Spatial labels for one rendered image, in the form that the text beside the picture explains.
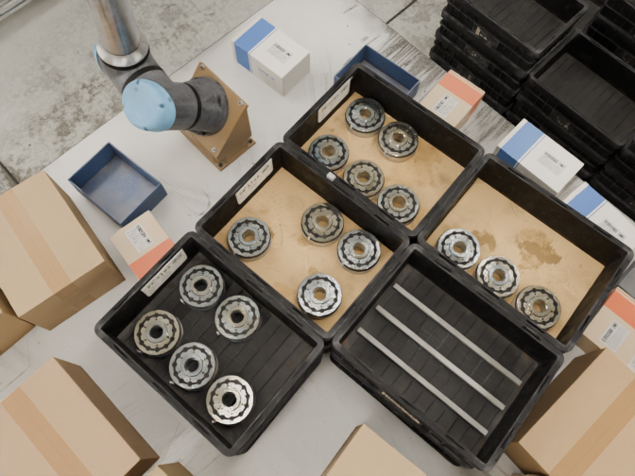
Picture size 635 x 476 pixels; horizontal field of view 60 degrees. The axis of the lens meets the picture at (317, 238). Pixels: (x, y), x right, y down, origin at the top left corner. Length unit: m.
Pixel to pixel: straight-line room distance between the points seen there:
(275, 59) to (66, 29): 1.52
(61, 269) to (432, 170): 0.93
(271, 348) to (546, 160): 0.88
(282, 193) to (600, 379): 0.84
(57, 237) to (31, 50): 1.66
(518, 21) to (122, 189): 1.51
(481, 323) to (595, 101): 1.21
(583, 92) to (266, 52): 1.22
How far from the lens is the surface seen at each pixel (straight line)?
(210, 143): 1.52
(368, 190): 1.36
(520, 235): 1.43
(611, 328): 1.52
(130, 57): 1.38
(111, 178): 1.64
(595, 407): 1.37
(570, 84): 2.32
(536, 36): 2.25
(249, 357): 1.27
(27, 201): 1.50
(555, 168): 1.60
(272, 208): 1.37
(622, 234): 1.59
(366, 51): 1.74
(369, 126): 1.45
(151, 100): 1.33
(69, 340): 1.53
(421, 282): 1.33
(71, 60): 2.86
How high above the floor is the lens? 2.08
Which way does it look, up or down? 70 degrees down
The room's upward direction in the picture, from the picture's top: 2 degrees clockwise
